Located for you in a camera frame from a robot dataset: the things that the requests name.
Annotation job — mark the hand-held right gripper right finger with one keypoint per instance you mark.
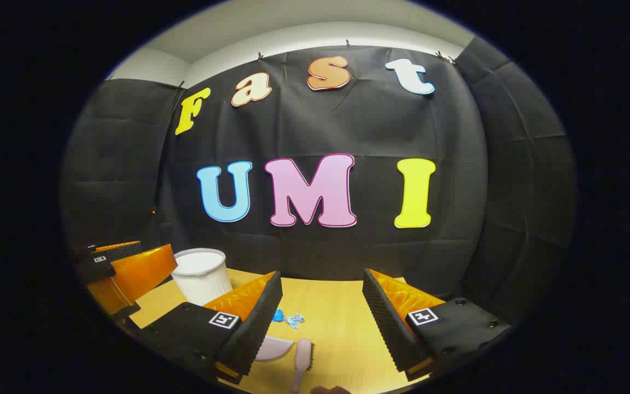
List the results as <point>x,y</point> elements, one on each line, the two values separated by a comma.
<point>391,328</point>

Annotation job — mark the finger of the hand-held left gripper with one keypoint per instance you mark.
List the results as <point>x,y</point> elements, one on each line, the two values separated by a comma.
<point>121,251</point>
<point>140,271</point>

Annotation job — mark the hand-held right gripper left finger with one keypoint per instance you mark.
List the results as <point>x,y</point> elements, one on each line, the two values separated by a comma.
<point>255,328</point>

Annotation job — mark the dark blue paper trash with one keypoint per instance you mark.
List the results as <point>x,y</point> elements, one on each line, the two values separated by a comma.
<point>278,316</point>

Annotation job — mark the small lilac dustpan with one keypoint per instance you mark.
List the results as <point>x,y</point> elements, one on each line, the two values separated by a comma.
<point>274,349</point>

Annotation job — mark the light blue paper trash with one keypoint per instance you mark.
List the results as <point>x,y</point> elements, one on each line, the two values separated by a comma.
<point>295,320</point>

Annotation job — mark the small lilac broom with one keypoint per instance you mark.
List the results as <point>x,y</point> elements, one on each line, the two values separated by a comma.
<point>303,355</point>

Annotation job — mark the white ribbed garbage bin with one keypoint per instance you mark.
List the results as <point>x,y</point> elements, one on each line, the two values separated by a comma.
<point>200,284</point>

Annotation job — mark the wooden desktop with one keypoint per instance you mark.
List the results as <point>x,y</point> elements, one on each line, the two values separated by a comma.
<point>337,312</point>

